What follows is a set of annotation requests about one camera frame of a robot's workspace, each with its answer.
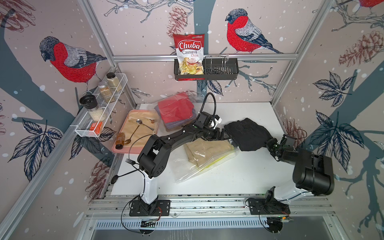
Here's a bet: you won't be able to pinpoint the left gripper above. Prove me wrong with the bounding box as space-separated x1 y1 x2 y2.
202 127 232 141

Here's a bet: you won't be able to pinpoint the clear plastic vacuum bag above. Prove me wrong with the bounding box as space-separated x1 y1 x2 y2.
151 92 237 182

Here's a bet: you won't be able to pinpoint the black trousers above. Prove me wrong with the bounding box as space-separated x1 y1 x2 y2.
224 118 273 152

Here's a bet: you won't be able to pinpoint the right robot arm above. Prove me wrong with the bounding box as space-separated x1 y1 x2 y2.
266 135 335 204

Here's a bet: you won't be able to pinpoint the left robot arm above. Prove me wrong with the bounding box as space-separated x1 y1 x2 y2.
137 112 224 212

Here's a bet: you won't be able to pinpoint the Chuba cassava chips bag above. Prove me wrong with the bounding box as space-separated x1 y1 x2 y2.
173 34 205 75

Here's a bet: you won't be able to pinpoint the tan folded garment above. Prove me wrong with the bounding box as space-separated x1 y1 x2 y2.
184 139 235 167

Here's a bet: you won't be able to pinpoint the yellow green garment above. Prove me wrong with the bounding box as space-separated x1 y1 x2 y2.
199 151 238 171

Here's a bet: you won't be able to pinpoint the red folded garment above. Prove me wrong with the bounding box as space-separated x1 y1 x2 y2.
158 93 194 124

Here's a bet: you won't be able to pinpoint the pink tray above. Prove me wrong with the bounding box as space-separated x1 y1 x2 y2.
110 109 160 155

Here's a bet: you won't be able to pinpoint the tan cloth on tray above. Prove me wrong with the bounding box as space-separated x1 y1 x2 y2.
119 110 159 148

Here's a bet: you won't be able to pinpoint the metal spoon on tray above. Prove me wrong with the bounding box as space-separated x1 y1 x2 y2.
136 119 155 131

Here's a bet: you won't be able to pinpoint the brown spoon on tray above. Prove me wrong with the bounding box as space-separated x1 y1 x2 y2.
124 125 140 145

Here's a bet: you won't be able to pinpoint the black plastic fork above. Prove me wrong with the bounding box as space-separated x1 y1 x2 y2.
125 159 138 165

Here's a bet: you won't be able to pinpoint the amber bottle on tray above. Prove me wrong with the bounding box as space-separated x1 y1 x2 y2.
115 133 126 150

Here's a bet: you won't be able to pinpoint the black plastic spoon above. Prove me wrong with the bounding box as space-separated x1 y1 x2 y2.
111 170 137 185

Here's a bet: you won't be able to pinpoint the spice jar rear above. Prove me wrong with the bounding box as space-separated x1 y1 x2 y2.
106 73 122 92

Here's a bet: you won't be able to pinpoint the spice jar middle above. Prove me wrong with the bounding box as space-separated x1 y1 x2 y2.
98 82 115 103

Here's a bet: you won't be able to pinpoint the small orange box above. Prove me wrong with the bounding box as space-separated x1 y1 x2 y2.
89 122 103 135

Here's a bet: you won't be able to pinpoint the black lid spice jar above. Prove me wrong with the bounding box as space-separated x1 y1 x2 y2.
79 95 107 122

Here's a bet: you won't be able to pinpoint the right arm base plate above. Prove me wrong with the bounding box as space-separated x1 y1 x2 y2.
246 198 291 216

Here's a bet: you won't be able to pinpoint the black wire basket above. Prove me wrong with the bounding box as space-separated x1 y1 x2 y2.
174 57 239 81

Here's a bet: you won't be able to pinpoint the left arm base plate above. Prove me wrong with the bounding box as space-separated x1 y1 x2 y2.
129 199 171 217

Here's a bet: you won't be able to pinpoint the white wire shelf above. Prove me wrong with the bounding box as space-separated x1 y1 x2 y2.
75 73 128 138

